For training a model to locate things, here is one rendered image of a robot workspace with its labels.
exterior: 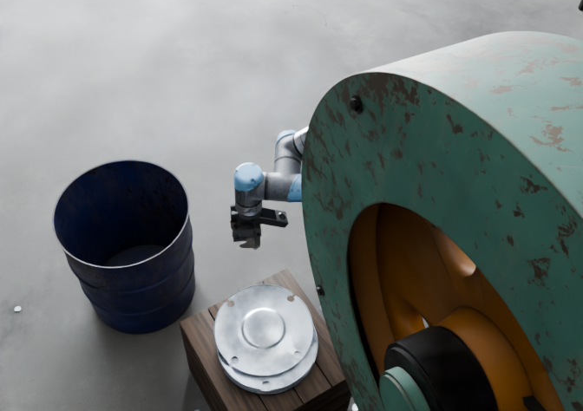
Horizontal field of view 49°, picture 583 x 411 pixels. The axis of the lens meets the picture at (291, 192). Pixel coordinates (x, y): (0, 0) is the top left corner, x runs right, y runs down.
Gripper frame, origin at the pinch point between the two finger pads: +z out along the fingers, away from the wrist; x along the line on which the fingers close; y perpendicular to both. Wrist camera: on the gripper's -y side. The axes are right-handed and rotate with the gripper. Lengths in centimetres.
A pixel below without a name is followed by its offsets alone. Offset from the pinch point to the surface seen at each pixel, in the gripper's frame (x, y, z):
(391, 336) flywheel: 63, -15, -63
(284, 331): 25.5, -4.5, 8.1
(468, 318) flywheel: 75, -17, -92
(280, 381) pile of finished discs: 39.5, -1.3, 9.3
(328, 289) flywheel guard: 54, -6, -66
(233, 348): 28.2, 10.5, 8.5
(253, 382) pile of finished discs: 38.8, 6.2, 9.3
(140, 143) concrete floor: -91, 40, 47
